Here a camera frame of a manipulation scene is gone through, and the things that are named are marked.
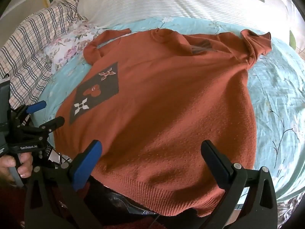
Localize person's left hand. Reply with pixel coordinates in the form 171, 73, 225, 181
0, 153, 34, 187

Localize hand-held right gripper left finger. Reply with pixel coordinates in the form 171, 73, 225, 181
24, 139, 105, 229

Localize white striped pillow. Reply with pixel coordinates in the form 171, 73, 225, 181
77, 0, 299, 50

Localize plaid cloth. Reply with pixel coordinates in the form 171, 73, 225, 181
0, 0, 83, 108

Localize green patterned cushion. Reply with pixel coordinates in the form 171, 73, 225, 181
289, 30, 297, 49

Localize pink floral cloth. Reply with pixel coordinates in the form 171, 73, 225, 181
43, 20, 108, 72

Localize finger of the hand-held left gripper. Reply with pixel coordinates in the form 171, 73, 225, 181
13, 100, 47, 121
21, 116, 65, 144

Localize light blue floral bed sheet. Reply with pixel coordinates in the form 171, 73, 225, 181
38, 17, 305, 206

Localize orange knitted sweater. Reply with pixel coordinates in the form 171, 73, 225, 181
54, 28, 272, 218

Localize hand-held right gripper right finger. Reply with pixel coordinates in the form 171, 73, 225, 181
201, 140, 278, 229

